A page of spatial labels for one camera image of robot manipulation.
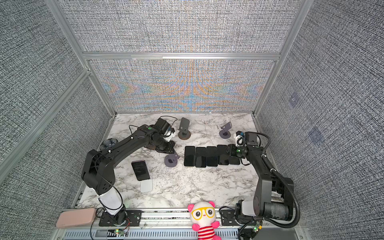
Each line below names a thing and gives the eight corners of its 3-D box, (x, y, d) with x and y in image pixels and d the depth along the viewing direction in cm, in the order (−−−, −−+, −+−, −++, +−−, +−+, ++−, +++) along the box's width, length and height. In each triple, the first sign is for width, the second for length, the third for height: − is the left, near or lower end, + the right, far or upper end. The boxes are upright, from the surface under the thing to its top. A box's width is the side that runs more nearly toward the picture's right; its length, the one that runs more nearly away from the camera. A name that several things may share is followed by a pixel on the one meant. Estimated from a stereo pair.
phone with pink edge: (140, 182, 86) (131, 170, 73) (140, 174, 89) (131, 161, 76) (151, 180, 87) (144, 167, 74) (151, 172, 90) (144, 158, 77)
